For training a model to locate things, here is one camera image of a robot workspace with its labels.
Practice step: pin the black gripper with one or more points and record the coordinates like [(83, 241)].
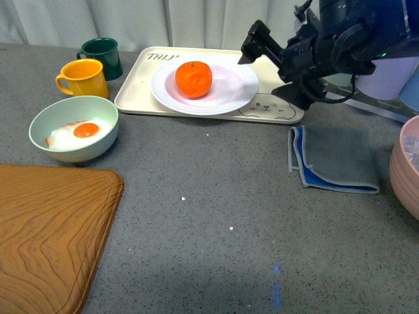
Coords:
[(336, 48)]

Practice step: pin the white round plate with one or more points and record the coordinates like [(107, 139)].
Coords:
[(233, 87)]

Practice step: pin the orange mandarin fruit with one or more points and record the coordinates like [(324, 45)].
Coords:
[(193, 79)]

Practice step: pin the black blue robot arm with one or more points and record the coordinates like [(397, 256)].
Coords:
[(395, 32)]

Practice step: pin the green plastic cup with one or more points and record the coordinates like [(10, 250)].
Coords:
[(339, 79)]

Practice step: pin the grey blue folded cloth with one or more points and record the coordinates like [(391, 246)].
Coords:
[(333, 158)]

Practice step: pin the purple plastic cup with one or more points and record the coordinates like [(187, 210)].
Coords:
[(388, 78)]

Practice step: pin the blue plastic cup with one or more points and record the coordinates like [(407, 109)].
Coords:
[(409, 94)]

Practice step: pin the grey white curtain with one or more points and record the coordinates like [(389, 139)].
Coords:
[(136, 25)]

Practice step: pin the clear plastic ice cubes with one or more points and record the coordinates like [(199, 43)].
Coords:
[(411, 148)]

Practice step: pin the pink bowl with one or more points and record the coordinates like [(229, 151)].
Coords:
[(403, 175)]

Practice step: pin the dark green mug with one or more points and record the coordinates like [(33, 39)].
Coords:
[(105, 50)]

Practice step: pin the yellow mug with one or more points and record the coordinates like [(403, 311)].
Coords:
[(83, 77)]

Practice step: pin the toy fried egg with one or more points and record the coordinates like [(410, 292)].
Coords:
[(77, 134)]

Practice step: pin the light green bowl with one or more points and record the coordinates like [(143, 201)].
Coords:
[(70, 110)]

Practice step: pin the wooden cutting board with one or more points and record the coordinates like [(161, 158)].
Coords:
[(54, 225)]

